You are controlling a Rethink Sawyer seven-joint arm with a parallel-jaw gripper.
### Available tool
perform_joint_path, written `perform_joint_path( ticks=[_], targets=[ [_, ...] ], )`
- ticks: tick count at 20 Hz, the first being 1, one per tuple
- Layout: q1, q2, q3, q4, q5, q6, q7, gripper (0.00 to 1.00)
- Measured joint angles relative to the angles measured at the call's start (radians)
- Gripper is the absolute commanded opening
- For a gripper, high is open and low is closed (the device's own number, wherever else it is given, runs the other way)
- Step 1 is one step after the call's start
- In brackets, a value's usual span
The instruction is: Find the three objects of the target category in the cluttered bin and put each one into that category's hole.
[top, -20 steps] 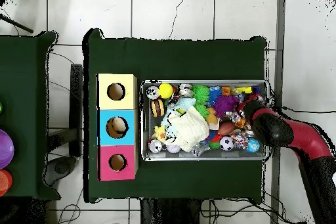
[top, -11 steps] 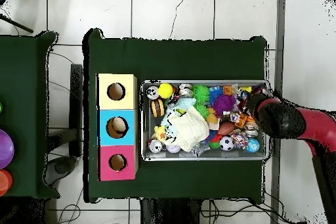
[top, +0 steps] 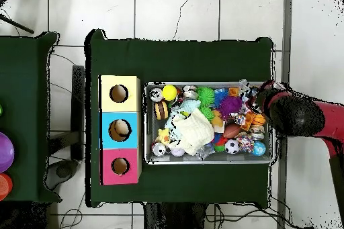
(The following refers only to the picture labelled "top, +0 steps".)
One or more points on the wooden box with three holes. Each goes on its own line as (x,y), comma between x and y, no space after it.
(119,113)

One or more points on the light teal cloth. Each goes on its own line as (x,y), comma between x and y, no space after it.
(174,119)

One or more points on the cream knitted cloth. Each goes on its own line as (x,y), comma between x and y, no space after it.
(194,131)

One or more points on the red soda can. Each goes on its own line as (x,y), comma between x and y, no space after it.
(159,150)

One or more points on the silver can with pull tab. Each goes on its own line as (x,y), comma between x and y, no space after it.
(156,94)

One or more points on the purple disc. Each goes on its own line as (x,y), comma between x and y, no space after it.
(5,152)

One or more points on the purple spiky ball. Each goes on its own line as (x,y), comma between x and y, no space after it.
(232,105)

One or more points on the red disc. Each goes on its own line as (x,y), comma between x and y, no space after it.
(4,186)

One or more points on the black side stand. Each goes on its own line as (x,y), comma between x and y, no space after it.
(78,111)

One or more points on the green spiky ball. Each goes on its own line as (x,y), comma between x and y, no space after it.
(206,95)

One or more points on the crushed silver can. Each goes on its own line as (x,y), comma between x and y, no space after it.
(190,92)

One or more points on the clear shallow mesh bin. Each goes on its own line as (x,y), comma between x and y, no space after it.
(161,132)

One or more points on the dark green side table cloth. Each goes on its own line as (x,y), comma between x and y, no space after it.
(27,105)

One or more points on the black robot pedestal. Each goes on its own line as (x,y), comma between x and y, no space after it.
(177,218)

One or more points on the clear blue-printed plastic packet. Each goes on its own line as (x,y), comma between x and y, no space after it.
(248,92)

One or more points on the yellow tennis ball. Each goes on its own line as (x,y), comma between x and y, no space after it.
(170,92)

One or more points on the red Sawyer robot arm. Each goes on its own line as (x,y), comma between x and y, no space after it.
(328,124)

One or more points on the small orange basketball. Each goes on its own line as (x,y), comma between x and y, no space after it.
(259,120)

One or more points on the small soccer ball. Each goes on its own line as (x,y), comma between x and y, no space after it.
(232,147)

